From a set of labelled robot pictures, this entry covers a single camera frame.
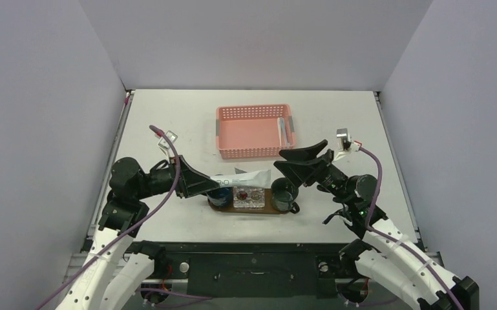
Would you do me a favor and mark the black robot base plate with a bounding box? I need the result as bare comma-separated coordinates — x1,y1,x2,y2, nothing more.
122,241,368,298

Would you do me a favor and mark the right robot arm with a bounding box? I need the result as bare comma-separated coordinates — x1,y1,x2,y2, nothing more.
274,139,480,309

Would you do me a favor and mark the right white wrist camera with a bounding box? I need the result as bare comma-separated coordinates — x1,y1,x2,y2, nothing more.
333,128,362,161

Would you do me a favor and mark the light blue toothbrush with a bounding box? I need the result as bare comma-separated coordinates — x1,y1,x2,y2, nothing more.
280,118,291,147

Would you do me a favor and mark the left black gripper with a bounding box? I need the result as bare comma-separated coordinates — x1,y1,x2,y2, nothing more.
134,154,220,200

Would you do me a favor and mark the dark green mug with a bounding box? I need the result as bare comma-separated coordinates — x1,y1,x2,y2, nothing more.
271,178,300,214

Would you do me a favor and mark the pink perforated plastic basket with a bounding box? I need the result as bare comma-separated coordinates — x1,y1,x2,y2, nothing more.
216,104,296,160

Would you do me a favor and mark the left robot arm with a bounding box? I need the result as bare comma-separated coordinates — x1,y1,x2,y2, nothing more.
57,156,219,309

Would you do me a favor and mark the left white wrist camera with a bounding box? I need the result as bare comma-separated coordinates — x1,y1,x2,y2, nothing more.
155,130,178,151

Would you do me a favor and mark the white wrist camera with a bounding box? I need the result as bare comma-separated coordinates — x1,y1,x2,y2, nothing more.
155,130,178,151
333,128,362,161

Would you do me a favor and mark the white toothbrush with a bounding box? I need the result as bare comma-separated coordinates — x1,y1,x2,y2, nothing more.
277,118,284,145

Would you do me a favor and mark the dark blue mug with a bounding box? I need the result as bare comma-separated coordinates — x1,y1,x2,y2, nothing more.
206,174,233,208

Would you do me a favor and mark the brown oval wooden tray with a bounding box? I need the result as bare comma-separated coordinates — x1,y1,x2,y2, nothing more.
207,199,290,215

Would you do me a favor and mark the dark cap toothpaste tube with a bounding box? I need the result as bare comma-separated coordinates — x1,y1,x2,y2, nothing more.
210,169,271,188

